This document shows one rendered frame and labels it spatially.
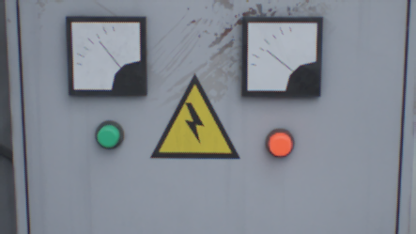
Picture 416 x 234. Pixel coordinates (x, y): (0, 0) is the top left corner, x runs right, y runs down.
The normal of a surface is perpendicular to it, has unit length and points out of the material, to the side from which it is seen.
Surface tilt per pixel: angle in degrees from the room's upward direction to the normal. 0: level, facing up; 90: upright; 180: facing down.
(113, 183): 90
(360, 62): 90
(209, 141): 90
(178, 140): 90
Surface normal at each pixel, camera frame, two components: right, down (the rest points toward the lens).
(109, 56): -0.04, 0.21
